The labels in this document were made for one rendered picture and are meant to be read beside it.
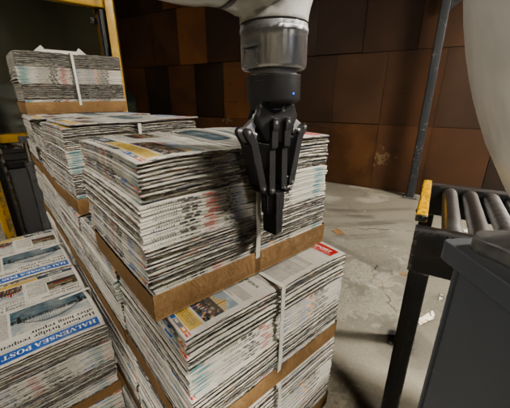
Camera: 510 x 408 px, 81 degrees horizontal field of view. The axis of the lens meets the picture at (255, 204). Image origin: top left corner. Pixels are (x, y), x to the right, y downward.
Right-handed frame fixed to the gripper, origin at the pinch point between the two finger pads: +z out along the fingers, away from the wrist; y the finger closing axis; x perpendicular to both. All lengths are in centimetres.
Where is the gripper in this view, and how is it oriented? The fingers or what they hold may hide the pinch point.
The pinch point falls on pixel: (273, 211)
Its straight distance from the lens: 47.9
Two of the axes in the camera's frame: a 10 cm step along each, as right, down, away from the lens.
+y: -7.5, 2.3, -6.2
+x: 6.6, 2.4, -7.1
